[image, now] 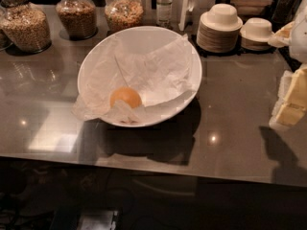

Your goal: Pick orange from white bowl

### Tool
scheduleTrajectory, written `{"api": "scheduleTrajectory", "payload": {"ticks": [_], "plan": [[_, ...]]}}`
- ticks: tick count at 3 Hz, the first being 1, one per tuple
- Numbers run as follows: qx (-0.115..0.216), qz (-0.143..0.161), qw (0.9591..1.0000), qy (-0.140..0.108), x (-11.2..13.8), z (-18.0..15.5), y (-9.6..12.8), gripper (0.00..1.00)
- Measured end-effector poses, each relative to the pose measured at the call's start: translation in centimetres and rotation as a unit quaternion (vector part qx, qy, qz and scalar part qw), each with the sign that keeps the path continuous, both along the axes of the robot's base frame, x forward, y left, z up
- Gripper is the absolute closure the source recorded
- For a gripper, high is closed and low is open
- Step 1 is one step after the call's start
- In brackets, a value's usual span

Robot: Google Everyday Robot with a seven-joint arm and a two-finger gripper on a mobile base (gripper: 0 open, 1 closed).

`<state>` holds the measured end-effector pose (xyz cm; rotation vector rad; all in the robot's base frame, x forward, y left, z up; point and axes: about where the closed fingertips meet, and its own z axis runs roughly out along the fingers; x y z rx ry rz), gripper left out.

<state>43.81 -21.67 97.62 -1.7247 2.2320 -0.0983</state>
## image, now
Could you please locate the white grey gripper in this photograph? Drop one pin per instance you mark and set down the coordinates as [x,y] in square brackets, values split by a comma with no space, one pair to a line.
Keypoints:
[299,40]

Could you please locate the orange fruit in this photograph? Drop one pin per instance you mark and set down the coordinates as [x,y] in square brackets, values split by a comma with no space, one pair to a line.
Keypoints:
[127,95]

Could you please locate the large white bowl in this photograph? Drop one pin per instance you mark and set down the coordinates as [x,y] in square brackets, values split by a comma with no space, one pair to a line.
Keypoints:
[143,40]

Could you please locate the short stack paper bowls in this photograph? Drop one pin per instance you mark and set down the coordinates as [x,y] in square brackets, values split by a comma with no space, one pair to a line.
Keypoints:
[255,34]

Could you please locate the tall stack paper bowls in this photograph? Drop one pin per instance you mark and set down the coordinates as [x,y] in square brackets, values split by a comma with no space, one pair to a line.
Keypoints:
[219,28]

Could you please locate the white crumpled paper liner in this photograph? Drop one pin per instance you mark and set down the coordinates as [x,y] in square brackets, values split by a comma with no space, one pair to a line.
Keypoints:
[158,76]

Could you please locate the clear glass bottle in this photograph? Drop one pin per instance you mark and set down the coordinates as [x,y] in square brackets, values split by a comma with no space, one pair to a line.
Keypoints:
[163,13]

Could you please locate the right glass cereal jar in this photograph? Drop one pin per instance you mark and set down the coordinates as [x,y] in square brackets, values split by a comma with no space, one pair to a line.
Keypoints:
[123,14]

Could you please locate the glass cereal jar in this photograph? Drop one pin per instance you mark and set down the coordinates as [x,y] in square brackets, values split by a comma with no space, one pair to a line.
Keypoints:
[123,14]
[25,26]

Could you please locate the middle glass grain jar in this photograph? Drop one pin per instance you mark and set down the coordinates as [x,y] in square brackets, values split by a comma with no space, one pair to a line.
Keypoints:
[78,18]

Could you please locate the left glass cereal jar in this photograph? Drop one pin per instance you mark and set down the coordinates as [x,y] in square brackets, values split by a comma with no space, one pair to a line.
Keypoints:
[25,26]

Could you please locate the glass jar at edge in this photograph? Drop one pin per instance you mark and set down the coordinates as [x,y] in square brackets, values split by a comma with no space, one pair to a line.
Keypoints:
[4,40]

